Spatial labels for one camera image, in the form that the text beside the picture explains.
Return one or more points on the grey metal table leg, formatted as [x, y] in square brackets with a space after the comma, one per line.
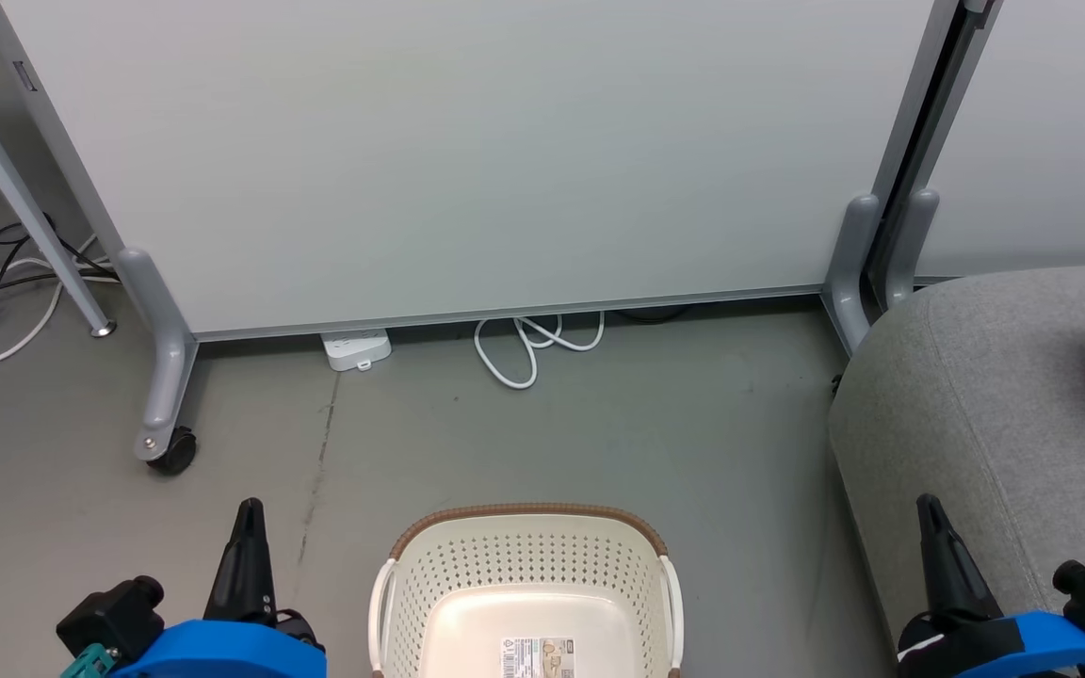
[15, 188]

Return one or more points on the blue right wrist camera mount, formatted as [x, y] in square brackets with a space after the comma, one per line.
[1042, 645]

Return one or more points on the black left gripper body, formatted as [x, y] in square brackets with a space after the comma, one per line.
[114, 612]

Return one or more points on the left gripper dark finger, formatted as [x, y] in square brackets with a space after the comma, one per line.
[243, 574]

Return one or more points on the printed basket sticker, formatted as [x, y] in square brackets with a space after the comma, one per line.
[538, 657]

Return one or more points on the large white partition panel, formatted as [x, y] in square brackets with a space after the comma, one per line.
[458, 160]

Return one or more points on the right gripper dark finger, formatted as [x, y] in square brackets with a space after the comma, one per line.
[952, 574]

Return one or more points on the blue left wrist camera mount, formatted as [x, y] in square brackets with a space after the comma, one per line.
[222, 652]

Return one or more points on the grey fabric sofa seat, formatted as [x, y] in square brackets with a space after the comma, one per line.
[976, 405]

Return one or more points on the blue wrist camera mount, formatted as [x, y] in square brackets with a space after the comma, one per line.
[222, 652]
[1042, 645]

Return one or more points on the cream perforated laundry basket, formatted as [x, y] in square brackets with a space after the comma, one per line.
[467, 584]

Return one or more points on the white power strip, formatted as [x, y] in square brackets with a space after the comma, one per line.
[357, 348]

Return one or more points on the grey partition foot with caster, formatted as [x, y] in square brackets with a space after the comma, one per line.
[166, 377]

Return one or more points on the narrow white partition panel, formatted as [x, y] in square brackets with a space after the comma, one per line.
[1051, 132]

